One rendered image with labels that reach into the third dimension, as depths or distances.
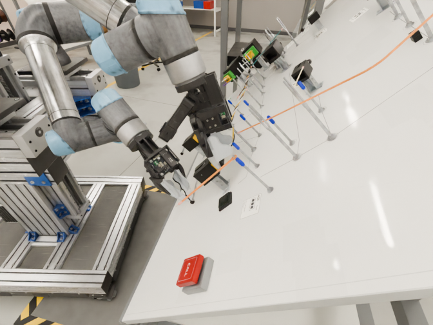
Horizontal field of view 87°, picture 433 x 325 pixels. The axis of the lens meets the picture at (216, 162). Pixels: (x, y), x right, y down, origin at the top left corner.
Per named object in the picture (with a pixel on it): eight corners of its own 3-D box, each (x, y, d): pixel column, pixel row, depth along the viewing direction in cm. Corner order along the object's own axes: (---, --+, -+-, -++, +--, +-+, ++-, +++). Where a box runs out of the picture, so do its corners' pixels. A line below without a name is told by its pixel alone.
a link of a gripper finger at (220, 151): (239, 169, 51) (225, 131, 48) (214, 177, 52) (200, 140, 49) (239, 164, 54) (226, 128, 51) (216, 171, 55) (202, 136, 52)
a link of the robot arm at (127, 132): (118, 140, 62) (142, 124, 65) (129, 153, 62) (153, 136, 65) (115, 129, 55) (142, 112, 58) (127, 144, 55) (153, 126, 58)
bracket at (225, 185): (223, 184, 62) (210, 173, 60) (229, 179, 61) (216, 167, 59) (223, 195, 58) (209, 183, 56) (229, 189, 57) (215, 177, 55)
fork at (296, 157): (301, 158, 43) (252, 106, 39) (293, 162, 44) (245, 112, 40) (300, 152, 45) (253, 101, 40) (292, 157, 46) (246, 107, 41)
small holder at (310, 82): (327, 69, 60) (312, 48, 58) (321, 89, 56) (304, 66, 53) (312, 78, 64) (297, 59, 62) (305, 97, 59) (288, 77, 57)
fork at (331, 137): (337, 138, 39) (288, 77, 35) (328, 143, 40) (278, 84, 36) (336, 131, 41) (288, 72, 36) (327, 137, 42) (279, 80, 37)
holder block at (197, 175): (206, 177, 61) (194, 167, 59) (221, 164, 58) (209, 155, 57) (204, 186, 57) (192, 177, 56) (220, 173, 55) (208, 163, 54)
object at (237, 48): (225, 67, 137) (225, 55, 133) (234, 51, 163) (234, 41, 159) (280, 71, 132) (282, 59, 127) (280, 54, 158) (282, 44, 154)
